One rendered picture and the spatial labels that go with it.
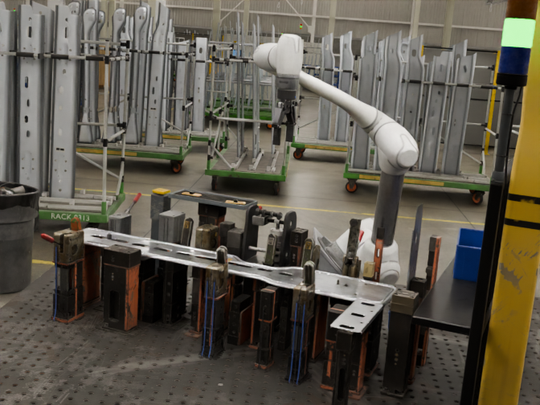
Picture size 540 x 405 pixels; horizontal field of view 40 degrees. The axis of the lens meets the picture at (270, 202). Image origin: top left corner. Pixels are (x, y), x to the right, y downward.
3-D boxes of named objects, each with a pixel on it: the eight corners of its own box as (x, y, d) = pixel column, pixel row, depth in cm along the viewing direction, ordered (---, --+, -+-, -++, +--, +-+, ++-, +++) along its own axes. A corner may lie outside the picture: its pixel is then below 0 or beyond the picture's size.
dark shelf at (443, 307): (410, 324, 234) (411, 315, 233) (456, 257, 315) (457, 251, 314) (481, 339, 226) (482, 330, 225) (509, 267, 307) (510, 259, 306)
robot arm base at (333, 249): (320, 236, 365) (328, 229, 364) (349, 270, 366) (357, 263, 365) (319, 243, 347) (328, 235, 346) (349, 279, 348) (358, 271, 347)
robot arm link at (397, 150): (383, 263, 352) (402, 292, 335) (352, 268, 348) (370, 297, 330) (407, 118, 311) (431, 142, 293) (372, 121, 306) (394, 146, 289)
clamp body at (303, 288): (277, 382, 254) (285, 286, 247) (290, 369, 265) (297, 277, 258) (302, 388, 251) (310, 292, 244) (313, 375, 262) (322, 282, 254)
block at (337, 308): (315, 388, 252) (322, 310, 246) (325, 375, 262) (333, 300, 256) (341, 394, 248) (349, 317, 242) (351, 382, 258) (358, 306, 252)
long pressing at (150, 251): (55, 240, 301) (55, 236, 301) (88, 229, 321) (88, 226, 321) (383, 308, 250) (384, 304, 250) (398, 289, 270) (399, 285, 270)
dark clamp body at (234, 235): (214, 319, 307) (220, 231, 299) (228, 309, 319) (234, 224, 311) (238, 325, 303) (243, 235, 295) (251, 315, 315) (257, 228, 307)
